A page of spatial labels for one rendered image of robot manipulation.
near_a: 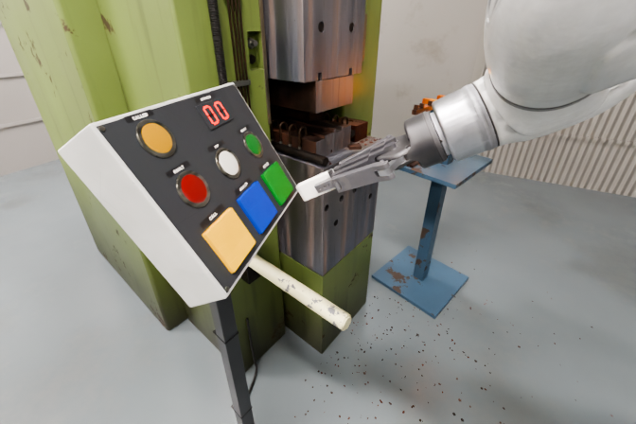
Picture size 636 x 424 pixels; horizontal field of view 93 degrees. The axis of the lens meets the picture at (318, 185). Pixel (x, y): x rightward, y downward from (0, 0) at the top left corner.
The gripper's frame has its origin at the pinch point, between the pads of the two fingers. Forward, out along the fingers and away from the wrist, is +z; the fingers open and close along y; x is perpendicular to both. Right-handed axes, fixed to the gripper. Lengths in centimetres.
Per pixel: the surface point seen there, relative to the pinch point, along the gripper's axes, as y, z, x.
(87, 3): 38, 53, 66
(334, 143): 54, 13, -6
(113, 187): -17.3, 16.5, 15.9
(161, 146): -10.7, 12.4, 17.6
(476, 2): 286, -82, 5
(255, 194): 0.3, 12.1, 3.0
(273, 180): 7.9, 12.1, 2.3
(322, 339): 40, 56, -78
